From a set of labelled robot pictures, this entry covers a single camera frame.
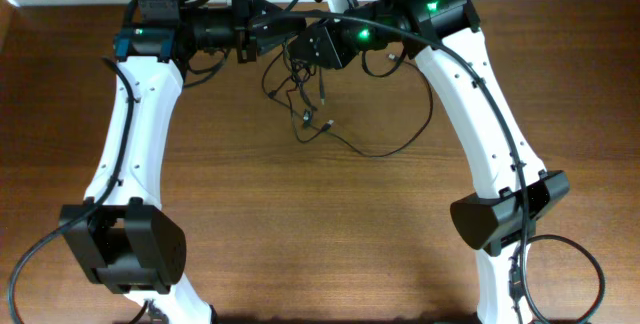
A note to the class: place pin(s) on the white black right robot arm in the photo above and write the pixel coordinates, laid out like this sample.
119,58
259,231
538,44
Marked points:
513,189

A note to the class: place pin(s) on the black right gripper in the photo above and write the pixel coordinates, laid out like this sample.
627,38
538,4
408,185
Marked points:
340,44

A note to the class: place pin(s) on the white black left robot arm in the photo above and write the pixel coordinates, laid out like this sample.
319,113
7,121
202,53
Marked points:
119,234

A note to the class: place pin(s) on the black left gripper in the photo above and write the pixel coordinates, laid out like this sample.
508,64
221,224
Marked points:
245,37

